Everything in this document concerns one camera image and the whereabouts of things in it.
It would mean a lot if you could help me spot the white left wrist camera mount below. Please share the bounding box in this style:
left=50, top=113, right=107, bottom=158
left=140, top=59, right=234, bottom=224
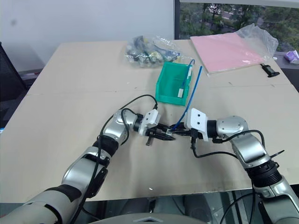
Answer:
left=138, top=109, right=161, bottom=136

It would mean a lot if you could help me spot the purple packet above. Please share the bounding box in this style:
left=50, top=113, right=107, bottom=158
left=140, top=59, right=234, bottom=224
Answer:
left=283, top=49, right=299, bottom=64

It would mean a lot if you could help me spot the pink foam board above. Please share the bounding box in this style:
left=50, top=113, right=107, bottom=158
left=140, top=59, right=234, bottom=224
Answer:
left=189, top=32, right=270, bottom=77

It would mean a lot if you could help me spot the clear plastic bag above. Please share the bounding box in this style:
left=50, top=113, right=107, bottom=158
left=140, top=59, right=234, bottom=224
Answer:
left=235, top=23, right=279, bottom=63

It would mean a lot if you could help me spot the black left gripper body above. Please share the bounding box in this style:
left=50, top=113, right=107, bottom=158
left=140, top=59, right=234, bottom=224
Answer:
left=145, top=125, right=162, bottom=147

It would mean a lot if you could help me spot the silver robot torso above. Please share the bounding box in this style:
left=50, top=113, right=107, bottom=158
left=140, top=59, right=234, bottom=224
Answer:
left=88, top=211, right=214, bottom=224

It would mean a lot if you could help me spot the dark window frame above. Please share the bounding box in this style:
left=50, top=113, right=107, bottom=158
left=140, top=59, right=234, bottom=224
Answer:
left=173, top=0, right=181, bottom=40

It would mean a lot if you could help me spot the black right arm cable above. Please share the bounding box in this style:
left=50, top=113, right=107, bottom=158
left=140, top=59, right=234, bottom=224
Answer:
left=190, top=129, right=266, bottom=160

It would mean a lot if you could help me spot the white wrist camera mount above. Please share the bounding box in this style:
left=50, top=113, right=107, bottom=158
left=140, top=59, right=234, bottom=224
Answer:
left=185, top=108, right=209, bottom=142
left=138, top=109, right=161, bottom=136

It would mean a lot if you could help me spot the clear bag of cables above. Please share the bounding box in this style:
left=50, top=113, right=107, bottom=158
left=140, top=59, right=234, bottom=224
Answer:
left=123, top=35, right=195, bottom=69

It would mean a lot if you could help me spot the black hand tool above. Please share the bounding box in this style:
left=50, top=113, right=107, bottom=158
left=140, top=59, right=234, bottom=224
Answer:
left=261, top=63, right=280, bottom=78

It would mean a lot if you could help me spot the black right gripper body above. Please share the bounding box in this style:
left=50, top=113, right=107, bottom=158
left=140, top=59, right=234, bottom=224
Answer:
left=184, top=123, right=199, bottom=150

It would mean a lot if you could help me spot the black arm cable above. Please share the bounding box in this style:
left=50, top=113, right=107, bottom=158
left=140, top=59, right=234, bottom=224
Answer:
left=190, top=129, right=266, bottom=160
left=69, top=94, right=159, bottom=224

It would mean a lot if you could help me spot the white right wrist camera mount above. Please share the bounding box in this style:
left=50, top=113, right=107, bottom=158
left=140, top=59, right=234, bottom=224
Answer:
left=185, top=108, right=209, bottom=142

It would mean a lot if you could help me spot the blue cable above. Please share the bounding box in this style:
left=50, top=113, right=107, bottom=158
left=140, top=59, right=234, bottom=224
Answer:
left=170, top=65, right=203, bottom=132
left=180, top=59, right=196, bottom=90

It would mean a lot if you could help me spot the brown cardboard table cover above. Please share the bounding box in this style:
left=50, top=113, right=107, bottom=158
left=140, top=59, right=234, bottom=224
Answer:
left=0, top=38, right=299, bottom=203

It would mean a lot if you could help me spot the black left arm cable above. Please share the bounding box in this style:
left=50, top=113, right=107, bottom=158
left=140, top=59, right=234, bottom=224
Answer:
left=69, top=94, right=159, bottom=224

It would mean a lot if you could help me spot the black mesh chair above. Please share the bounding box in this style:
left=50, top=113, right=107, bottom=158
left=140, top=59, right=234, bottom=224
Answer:
left=0, top=42, right=28, bottom=122

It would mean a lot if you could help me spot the green plastic bin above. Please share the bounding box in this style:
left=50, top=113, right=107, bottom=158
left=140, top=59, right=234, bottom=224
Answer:
left=155, top=61, right=195, bottom=107

